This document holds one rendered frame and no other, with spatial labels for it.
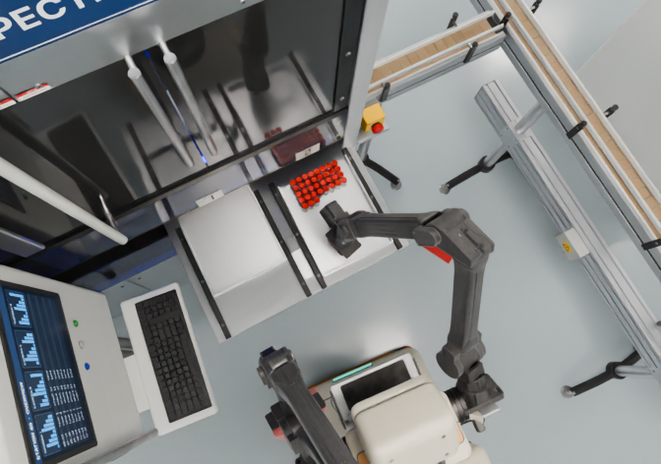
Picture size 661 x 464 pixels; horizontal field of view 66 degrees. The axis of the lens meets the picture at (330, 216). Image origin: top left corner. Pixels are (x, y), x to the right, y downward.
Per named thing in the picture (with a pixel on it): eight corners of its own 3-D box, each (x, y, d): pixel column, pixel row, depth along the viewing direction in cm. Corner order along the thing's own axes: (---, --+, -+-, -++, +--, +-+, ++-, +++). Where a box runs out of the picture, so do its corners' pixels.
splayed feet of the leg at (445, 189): (436, 185, 272) (442, 176, 258) (513, 145, 279) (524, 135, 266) (443, 198, 270) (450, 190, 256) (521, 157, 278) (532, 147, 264)
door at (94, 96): (43, 243, 134) (-151, 163, 78) (208, 167, 142) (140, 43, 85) (44, 245, 134) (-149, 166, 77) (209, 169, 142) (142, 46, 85)
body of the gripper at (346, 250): (339, 222, 161) (341, 216, 154) (361, 246, 160) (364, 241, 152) (324, 236, 160) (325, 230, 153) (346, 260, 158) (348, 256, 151)
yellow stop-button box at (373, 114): (354, 116, 175) (356, 106, 168) (373, 107, 176) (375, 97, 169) (365, 134, 173) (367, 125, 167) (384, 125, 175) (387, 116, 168)
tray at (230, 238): (172, 206, 172) (169, 203, 169) (242, 173, 176) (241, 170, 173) (214, 297, 165) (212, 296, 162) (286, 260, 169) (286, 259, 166)
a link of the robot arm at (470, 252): (470, 254, 99) (504, 229, 103) (419, 221, 108) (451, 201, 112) (458, 385, 127) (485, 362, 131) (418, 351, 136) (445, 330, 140)
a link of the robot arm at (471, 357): (470, 388, 127) (485, 377, 129) (463, 358, 122) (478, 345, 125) (444, 373, 134) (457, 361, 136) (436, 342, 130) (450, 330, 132)
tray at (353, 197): (277, 189, 175) (276, 186, 172) (344, 157, 179) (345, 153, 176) (323, 277, 168) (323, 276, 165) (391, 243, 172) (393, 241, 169)
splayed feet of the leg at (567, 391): (557, 386, 248) (570, 388, 234) (638, 337, 256) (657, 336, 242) (566, 402, 246) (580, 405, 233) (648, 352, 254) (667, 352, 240)
